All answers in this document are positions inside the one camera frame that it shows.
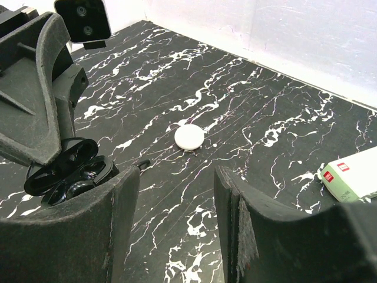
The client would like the black earbud charging case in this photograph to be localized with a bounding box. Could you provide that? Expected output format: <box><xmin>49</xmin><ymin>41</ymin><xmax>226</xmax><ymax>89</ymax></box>
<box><xmin>24</xmin><ymin>137</ymin><xmax>120</xmax><ymax>206</ymax></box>

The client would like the white cardboard box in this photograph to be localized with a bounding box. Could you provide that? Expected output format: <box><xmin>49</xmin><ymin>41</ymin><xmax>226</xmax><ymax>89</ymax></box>
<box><xmin>320</xmin><ymin>147</ymin><xmax>376</xmax><ymax>202</ymax></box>

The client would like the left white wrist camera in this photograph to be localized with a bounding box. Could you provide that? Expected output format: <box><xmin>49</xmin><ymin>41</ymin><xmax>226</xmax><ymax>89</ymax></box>
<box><xmin>54</xmin><ymin>0</ymin><xmax>111</xmax><ymax>50</ymax></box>

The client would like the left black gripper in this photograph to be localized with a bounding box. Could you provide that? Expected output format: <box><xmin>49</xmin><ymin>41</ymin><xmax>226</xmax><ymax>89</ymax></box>
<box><xmin>0</xmin><ymin>5</ymin><xmax>88</xmax><ymax>165</ymax></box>

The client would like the white earbud charging case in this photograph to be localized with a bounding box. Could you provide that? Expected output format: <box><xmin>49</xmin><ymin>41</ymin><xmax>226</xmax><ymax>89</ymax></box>
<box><xmin>174</xmin><ymin>124</ymin><xmax>204</xmax><ymax>150</ymax></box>

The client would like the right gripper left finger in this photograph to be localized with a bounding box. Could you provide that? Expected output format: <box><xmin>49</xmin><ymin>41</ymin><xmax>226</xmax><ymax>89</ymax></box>
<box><xmin>1</xmin><ymin>166</ymin><xmax>140</xmax><ymax>282</ymax></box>

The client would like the black earbud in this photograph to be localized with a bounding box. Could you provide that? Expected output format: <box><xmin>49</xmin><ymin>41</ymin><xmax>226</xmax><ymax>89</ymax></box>
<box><xmin>136</xmin><ymin>159</ymin><xmax>151</xmax><ymax>170</ymax></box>

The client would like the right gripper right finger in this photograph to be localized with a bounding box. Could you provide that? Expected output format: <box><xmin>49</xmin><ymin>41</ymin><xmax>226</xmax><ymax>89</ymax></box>
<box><xmin>214</xmin><ymin>166</ymin><xmax>376</xmax><ymax>282</ymax></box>

